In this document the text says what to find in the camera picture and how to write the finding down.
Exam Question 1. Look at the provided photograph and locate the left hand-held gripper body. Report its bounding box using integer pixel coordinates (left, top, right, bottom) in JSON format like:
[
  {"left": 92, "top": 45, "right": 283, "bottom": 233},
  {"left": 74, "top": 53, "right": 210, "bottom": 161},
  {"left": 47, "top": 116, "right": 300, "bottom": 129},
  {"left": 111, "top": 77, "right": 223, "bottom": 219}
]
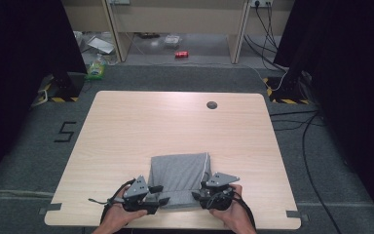
[{"left": 122, "top": 175, "right": 152, "bottom": 214}]

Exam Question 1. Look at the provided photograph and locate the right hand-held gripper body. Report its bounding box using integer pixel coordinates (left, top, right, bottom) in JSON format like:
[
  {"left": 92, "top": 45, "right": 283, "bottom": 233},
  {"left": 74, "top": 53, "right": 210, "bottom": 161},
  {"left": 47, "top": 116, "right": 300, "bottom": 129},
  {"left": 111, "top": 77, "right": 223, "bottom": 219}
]
[{"left": 200, "top": 172, "right": 241, "bottom": 212}]

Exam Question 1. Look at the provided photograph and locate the person's right hand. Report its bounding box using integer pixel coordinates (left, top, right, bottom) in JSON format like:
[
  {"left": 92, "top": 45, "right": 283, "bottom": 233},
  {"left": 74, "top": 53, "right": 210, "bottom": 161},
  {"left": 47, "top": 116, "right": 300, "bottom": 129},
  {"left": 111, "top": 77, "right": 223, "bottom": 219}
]
[{"left": 208, "top": 183, "right": 253, "bottom": 228}]

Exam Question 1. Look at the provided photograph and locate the person's left hand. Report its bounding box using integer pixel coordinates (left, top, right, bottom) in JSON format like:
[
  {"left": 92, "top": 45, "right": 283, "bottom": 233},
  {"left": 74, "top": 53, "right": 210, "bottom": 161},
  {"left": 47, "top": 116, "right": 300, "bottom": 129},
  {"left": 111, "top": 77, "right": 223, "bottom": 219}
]
[{"left": 100, "top": 185, "right": 149, "bottom": 229}]

